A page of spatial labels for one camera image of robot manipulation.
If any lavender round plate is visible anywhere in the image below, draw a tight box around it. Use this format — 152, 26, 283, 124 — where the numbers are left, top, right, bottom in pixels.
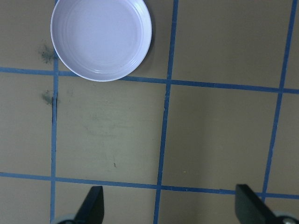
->
50, 0, 153, 82

